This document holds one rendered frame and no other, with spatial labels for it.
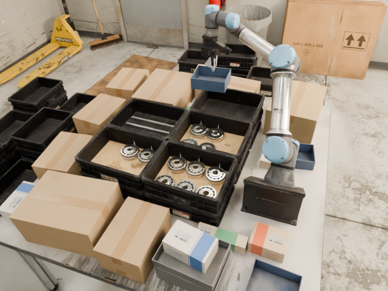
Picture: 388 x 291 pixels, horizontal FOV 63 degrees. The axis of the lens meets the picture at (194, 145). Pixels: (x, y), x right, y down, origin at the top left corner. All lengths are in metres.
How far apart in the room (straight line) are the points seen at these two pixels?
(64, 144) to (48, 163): 0.16
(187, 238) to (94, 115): 1.11
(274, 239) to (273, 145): 0.42
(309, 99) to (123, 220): 1.34
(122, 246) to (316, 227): 0.92
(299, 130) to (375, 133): 1.60
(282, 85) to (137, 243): 0.94
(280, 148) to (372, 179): 1.70
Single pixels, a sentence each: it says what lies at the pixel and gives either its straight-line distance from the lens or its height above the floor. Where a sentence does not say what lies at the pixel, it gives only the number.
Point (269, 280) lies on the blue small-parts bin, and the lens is 1.51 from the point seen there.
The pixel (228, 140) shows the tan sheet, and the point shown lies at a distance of 1.86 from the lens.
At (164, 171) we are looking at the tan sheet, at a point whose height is 0.83.
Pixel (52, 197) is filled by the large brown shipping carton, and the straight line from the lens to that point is 1.66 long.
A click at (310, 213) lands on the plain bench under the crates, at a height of 0.70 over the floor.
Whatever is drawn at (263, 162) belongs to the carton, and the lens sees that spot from 1.86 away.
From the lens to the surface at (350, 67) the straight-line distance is 4.31.
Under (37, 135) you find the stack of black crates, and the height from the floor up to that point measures 0.49.
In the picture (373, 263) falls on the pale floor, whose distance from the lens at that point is 2.55.
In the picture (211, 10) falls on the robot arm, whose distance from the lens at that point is 1.79.
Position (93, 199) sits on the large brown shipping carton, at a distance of 1.57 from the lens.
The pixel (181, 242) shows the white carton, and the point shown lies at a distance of 1.35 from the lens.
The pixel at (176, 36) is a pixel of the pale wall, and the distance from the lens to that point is 4.84.
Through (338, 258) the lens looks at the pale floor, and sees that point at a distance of 2.48.
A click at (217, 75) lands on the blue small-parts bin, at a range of 1.94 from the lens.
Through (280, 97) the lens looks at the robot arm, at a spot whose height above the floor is 1.24.
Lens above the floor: 2.05
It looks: 42 degrees down
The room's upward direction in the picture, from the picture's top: 4 degrees counter-clockwise
